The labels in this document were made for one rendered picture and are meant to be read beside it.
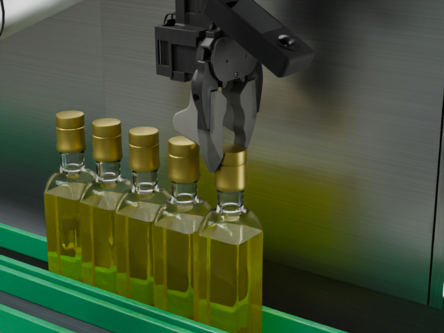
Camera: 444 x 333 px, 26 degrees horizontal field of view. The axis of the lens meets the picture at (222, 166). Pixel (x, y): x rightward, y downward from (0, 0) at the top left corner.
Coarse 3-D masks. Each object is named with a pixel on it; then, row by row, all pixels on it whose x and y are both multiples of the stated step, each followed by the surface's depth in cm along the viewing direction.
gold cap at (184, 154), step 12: (168, 144) 104; (180, 144) 103; (192, 144) 103; (168, 156) 105; (180, 156) 104; (192, 156) 104; (168, 168) 106; (180, 168) 104; (192, 168) 104; (180, 180) 104; (192, 180) 105
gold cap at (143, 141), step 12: (132, 132) 107; (144, 132) 107; (156, 132) 107; (132, 144) 107; (144, 144) 107; (156, 144) 108; (132, 156) 108; (144, 156) 107; (156, 156) 108; (132, 168) 108; (144, 168) 108; (156, 168) 108
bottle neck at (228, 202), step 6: (222, 192) 102; (228, 192) 102; (234, 192) 102; (240, 192) 103; (222, 198) 103; (228, 198) 102; (234, 198) 102; (240, 198) 103; (222, 204) 103; (228, 204) 103; (234, 204) 103; (240, 204) 103; (222, 210) 103; (228, 210) 103; (234, 210) 103; (240, 210) 103
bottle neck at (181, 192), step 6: (174, 186) 105; (180, 186) 105; (186, 186) 105; (192, 186) 105; (174, 192) 106; (180, 192) 105; (186, 192) 105; (192, 192) 106; (174, 198) 106; (180, 198) 106; (186, 198) 106; (192, 198) 106
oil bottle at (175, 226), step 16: (160, 208) 107; (176, 208) 105; (192, 208) 105; (208, 208) 107; (160, 224) 106; (176, 224) 105; (192, 224) 105; (160, 240) 107; (176, 240) 106; (192, 240) 105; (160, 256) 108; (176, 256) 106; (192, 256) 106; (160, 272) 108; (176, 272) 107; (192, 272) 106; (160, 288) 109; (176, 288) 108; (192, 288) 107; (160, 304) 110; (176, 304) 108; (192, 304) 107
